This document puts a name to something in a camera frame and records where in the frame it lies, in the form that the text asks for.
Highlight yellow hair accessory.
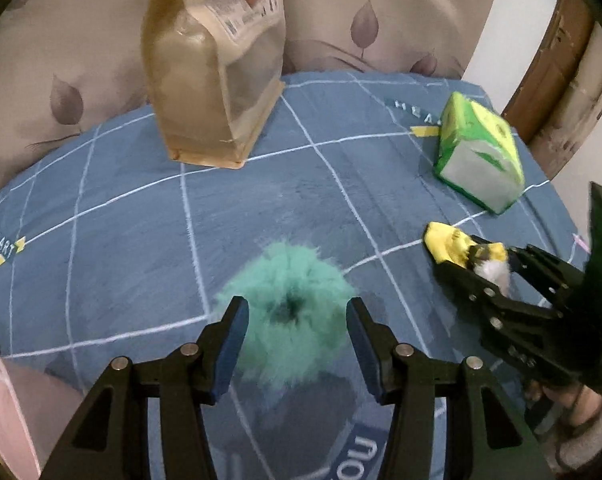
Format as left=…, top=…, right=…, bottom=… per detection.
left=423, top=221, right=512, bottom=295

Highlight teal fluffy scrunchie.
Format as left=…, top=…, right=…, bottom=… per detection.
left=215, top=242, right=360, bottom=392

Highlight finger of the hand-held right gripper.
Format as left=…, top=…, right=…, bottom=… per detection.
left=468, top=234, right=589, bottom=306
left=433, top=257, right=564, bottom=323

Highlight green tissue pack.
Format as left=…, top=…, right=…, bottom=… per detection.
left=433, top=91, right=526, bottom=215

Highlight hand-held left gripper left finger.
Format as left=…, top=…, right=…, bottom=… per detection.
left=41, top=296, right=250, bottom=480

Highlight brown wooden door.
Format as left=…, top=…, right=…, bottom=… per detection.
left=500, top=0, right=602, bottom=182

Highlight person's right hand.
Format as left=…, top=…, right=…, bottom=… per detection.
left=526, top=377, right=602, bottom=472

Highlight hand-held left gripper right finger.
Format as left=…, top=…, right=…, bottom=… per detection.
left=346, top=297, right=554, bottom=480

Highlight beige leaf-print curtain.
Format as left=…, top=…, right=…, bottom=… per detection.
left=0, top=0, right=562, bottom=207

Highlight blue checked tablecloth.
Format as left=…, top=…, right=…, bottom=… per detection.
left=0, top=71, right=594, bottom=480

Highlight brown kraft paper bag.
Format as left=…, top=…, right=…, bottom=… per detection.
left=141, top=0, right=286, bottom=170

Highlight pink mug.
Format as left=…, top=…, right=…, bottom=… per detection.
left=0, top=341, right=88, bottom=480

